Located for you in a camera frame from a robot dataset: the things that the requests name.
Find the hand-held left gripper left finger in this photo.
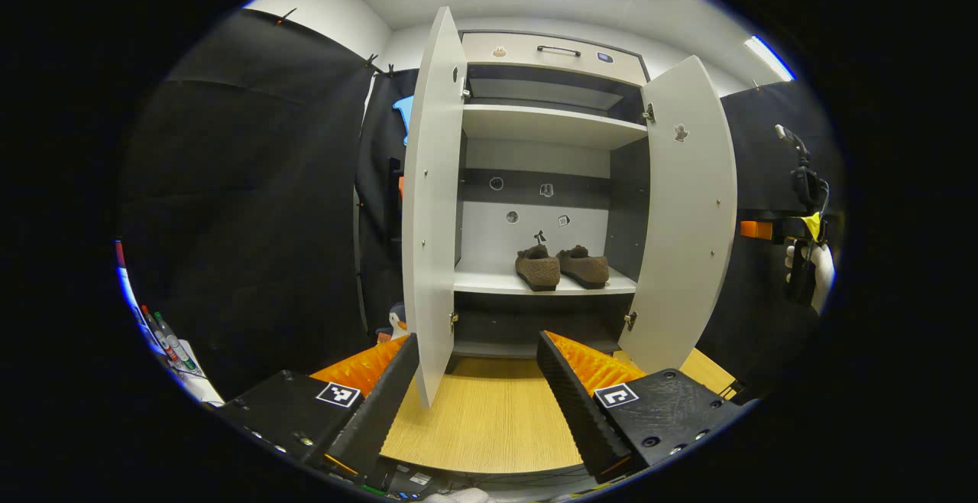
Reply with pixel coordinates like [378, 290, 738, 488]
[218, 333, 421, 481]

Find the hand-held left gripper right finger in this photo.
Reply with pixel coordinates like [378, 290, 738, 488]
[536, 329, 746, 485]

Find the white cabinet door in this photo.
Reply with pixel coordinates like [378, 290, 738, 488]
[617, 56, 738, 374]
[403, 6, 468, 410]

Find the brown fuzzy shoe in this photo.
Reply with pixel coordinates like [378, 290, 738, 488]
[555, 245, 610, 290]
[514, 244, 562, 292]

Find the white shoe cabinet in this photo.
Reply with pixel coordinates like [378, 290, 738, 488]
[403, 6, 738, 410]

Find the white cabinet drawer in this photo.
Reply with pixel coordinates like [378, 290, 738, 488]
[461, 31, 650, 86]

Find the plush penguin toy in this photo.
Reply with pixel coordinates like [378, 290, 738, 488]
[375, 302, 409, 344]

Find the white cloth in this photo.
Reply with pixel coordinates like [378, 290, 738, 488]
[424, 487, 497, 503]

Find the small ceiling light panel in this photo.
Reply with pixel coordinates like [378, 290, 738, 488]
[745, 35, 796, 82]

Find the white board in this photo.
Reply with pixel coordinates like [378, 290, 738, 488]
[174, 339, 225, 404]

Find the green cap marker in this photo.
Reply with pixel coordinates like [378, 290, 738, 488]
[154, 311, 199, 373]

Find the red cap marker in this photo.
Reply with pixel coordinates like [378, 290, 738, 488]
[141, 303, 176, 363]

